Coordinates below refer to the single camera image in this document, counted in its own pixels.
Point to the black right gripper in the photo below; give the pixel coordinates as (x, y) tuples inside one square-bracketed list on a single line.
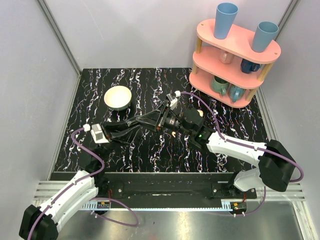
[(158, 116)]

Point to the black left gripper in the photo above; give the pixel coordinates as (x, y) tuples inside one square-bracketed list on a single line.
[(107, 132)]

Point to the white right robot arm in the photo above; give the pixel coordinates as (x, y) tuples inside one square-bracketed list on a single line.
[(273, 166)]

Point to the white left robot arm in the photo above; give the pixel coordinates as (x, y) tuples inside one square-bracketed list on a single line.
[(89, 189)]

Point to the cream and green bowl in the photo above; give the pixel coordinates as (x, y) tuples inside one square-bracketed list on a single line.
[(118, 98)]

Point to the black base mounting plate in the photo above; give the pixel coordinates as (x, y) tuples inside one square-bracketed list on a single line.
[(211, 185)]

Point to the green ceramic mug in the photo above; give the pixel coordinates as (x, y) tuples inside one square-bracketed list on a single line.
[(219, 85)]

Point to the light blue mug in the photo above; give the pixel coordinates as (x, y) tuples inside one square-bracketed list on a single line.
[(235, 93)]

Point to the pink three-tier shelf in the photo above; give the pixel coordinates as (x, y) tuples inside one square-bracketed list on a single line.
[(206, 63)]

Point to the pink mug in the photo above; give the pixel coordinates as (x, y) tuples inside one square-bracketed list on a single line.
[(226, 57)]

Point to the dark blue mug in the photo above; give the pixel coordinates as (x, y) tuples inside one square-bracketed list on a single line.
[(247, 66)]

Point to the left blue plastic cup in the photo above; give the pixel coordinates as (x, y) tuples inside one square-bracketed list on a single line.
[(225, 15)]

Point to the blue plastic cup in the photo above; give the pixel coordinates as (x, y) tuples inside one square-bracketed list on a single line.
[(264, 34), (225, 15)]

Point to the right blue plastic cup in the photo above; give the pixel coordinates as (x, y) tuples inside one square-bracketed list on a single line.
[(264, 34)]

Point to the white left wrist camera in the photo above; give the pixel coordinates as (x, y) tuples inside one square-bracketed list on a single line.
[(97, 133)]

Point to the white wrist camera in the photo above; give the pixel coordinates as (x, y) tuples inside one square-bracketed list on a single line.
[(97, 133), (173, 99)]

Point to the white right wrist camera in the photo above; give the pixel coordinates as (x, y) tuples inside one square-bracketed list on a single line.
[(173, 99)]

